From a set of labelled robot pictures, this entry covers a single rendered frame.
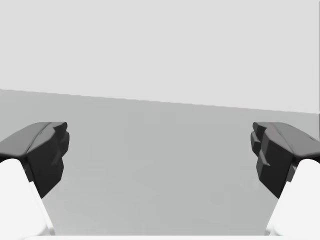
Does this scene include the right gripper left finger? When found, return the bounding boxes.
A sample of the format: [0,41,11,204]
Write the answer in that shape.
[0,121,71,237]

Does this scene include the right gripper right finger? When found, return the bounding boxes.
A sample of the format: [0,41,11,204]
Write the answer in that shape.
[250,121,320,237]

